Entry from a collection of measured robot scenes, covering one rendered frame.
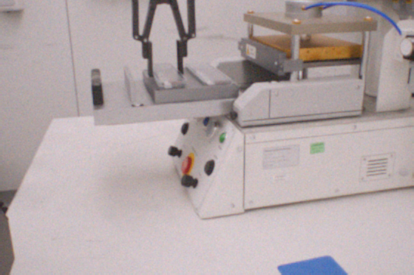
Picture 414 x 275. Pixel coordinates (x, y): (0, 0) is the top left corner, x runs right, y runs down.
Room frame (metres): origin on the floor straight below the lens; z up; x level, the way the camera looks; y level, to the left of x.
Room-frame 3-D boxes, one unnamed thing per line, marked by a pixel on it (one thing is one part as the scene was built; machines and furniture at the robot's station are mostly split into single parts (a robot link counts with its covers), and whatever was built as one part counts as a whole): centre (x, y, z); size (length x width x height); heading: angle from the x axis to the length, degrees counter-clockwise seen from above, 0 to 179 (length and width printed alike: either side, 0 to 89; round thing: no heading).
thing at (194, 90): (0.90, 0.03, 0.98); 0.20 x 0.17 x 0.03; 14
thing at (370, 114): (0.97, -0.25, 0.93); 0.46 x 0.35 x 0.01; 104
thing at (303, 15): (0.95, -0.25, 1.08); 0.31 x 0.24 x 0.13; 14
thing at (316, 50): (0.96, -0.22, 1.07); 0.22 x 0.17 x 0.10; 14
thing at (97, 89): (0.86, 0.21, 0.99); 0.15 x 0.02 x 0.04; 14
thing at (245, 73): (1.08, -0.12, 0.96); 0.25 x 0.05 x 0.07; 104
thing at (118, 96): (0.89, 0.08, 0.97); 0.30 x 0.22 x 0.08; 104
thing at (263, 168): (0.95, -0.22, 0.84); 0.53 x 0.37 x 0.17; 104
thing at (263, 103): (0.81, -0.18, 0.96); 0.26 x 0.05 x 0.07; 104
